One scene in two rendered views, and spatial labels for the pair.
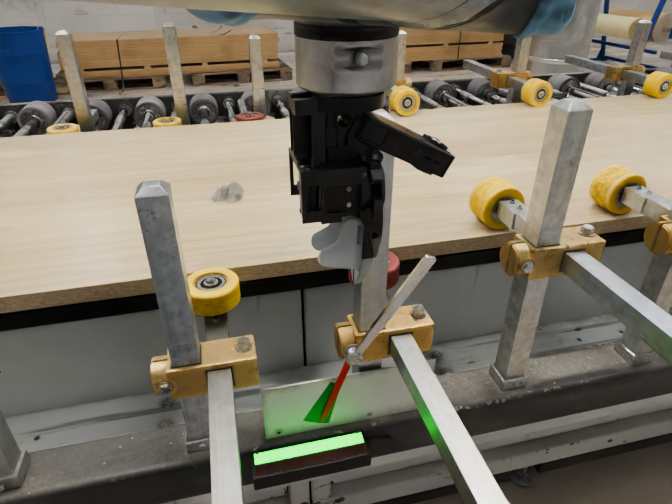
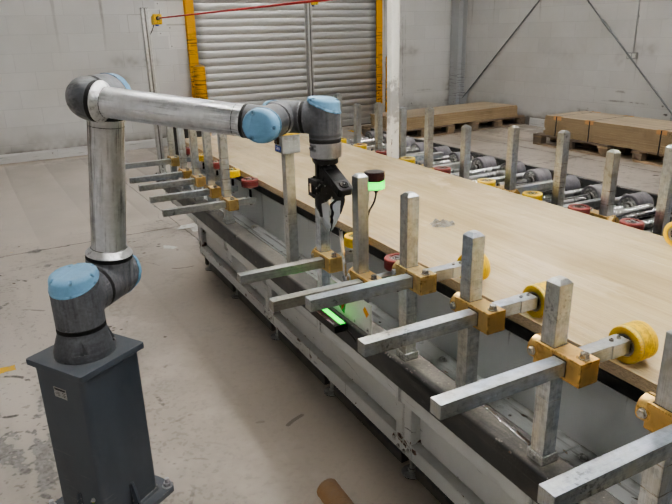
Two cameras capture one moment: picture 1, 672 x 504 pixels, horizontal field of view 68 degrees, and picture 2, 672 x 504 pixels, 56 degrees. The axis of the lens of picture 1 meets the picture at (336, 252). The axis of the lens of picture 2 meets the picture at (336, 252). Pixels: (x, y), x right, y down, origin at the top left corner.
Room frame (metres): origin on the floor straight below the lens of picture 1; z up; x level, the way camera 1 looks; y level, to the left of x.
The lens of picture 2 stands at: (0.07, -1.74, 1.56)
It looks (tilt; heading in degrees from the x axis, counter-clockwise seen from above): 20 degrees down; 76
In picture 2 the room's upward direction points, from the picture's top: 1 degrees counter-clockwise
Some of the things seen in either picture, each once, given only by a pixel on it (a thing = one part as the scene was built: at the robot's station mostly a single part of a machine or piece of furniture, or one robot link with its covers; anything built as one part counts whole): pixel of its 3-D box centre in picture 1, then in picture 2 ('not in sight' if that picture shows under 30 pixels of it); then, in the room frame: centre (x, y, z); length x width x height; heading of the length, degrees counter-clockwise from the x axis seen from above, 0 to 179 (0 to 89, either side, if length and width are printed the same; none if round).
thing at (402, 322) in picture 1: (382, 332); (365, 280); (0.56, -0.07, 0.85); 0.14 x 0.06 x 0.05; 104
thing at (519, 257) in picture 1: (550, 253); (413, 276); (0.62, -0.31, 0.95); 0.14 x 0.06 x 0.05; 104
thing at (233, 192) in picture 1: (229, 189); (442, 222); (0.92, 0.21, 0.91); 0.09 x 0.07 x 0.02; 161
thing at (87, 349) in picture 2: not in sight; (83, 336); (-0.30, 0.21, 0.65); 0.19 x 0.19 x 0.10
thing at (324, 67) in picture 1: (347, 64); (324, 150); (0.46, -0.01, 1.23); 0.10 x 0.09 x 0.05; 14
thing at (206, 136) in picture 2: not in sight; (208, 166); (0.19, 1.41, 0.93); 0.04 x 0.04 x 0.48; 14
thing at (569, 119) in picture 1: (533, 267); (408, 280); (0.61, -0.29, 0.93); 0.04 x 0.04 x 0.48; 14
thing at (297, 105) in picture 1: (338, 153); (325, 178); (0.46, 0.00, 1.15); 0.09 x 0.08 x 0.12; 104
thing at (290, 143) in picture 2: not in sight; (287, 142); (0.43, 0.45, 1.18); 0.07 x 0.07 x 0.08; 14
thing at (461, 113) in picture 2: not in sight; (446, 114); (4.20, 7.67, 0.23); 2.41 x 0.77 x 0.17; 18
